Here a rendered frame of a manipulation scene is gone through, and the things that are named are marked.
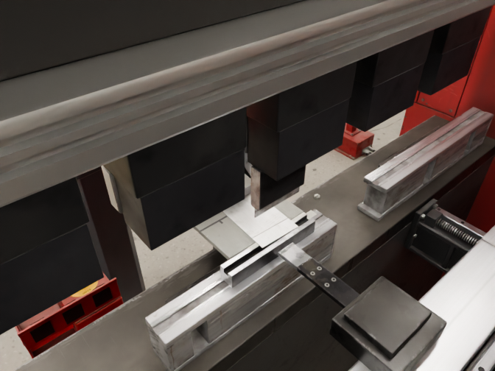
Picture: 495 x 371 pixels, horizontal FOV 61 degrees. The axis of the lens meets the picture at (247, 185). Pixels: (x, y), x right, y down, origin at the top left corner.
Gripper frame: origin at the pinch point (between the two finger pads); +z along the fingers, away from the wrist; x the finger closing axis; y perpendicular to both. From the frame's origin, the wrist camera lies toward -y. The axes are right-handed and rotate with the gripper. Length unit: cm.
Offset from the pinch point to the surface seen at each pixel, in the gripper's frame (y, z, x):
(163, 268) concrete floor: -125, 32, 9
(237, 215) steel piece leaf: 0.8, 6.5, -2.6
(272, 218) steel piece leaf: 4.4, 9.6, 2.0
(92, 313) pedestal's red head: -23.6, 14.4, -30.9
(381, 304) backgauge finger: 26.0, 23.5, 0.8
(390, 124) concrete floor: -142, 21, 201
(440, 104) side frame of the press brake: -14, 7, 83
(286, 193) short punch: 14.7, 5.0, 0.5
